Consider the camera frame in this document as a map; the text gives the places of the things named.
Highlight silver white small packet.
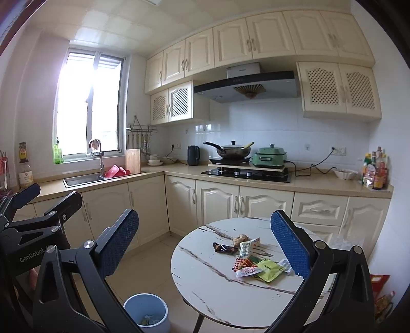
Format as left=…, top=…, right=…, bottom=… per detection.
left=277, top=259, right=293, bottom=275

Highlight yellow green packet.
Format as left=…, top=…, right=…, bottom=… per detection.
left=256, top=259, right=283, bottom=283

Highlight red white small packet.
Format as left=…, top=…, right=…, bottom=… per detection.
left=235, top=266, right=263, bottom=277

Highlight dark brown wrapper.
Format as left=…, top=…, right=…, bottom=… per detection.
left=213, top=242, right=238, bottom=255

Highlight green white long wrapper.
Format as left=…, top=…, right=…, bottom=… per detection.
left=232, top=255, right=261, bottom=272

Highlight green juice carton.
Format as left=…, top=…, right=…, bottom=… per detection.
left=240, top=237, right=261, bottom=257

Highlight steel kitchen sink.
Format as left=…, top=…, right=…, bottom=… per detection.
left=63, top=173, right=107, bottom=188

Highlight blue plastic trash bin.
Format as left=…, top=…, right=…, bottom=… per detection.
left=123, top=294, right=171, bottom=333

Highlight kitchen window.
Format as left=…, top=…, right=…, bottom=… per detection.
left=54, top=49, right=125, bottom=162

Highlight person left hand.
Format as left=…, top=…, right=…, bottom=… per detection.
left=28, top=268, right=38, bottom=290

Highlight red bag on floor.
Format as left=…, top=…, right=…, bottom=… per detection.
left=370, top=274, right=390, bottom=300

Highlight large sauce bottle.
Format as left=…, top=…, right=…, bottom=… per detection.
left=18, top=142, right=34, bottom=189

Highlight clear plastic bag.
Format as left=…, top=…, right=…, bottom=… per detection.
left=328, top=234, right=357, bottom=251

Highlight green dish soap bottle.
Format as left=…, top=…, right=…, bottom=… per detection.
left=53, top=144, right=64, bottom=164

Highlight cream lower cabinets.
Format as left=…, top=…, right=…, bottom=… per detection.
left=65, top=175, right=391, bottom=255

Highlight cream cabinets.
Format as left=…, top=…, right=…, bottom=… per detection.
left=145, top=10, right=382, bottom=125
left=65, top=175, right=391, bottom=255

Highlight red plastic basin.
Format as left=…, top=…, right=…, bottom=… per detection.
left=104, top=164, right=131, bottom=179

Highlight wooden cutting board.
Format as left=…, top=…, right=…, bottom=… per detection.
left=124, top=149, right=141, bottom=174

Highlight chrome sink faucet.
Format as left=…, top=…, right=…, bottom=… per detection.
left=88, top=139, right=105, bottom=177

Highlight round white marble table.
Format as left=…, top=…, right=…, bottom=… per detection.
left=171, top=218, right=303, bottom=329

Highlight stacked white bowls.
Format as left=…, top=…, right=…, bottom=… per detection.
left=147, top=154, right=163, bottom=167

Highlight white bowl on counter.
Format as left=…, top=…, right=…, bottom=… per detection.
left=333, top=169, right=358, bottom=180

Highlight condiment bottles cluster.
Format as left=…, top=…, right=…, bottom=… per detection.
left=361, top=146, right=388, bottom=191

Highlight hanging utensil rack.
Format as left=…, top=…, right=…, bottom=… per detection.
left=126, top=115, right=158, bottom=160

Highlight black gas stove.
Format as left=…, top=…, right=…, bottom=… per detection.
left=201, top=167, right=291, bottom=183

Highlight black electric kettle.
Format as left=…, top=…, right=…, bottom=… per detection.
left=187, top=145, right=200, bottom=166

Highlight green electric cooker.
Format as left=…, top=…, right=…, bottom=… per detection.
left=252, top=144, right=287, bottom=168

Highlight black wok with lid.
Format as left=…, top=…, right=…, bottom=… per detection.
left=203, top=141, right=254, bottom=160

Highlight cream upper cabinets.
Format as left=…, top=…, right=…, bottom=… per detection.
left=145, top=10, right=382, bottom=125

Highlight black range hood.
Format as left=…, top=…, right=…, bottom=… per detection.
left=193, top=63, right=298, bottom=103

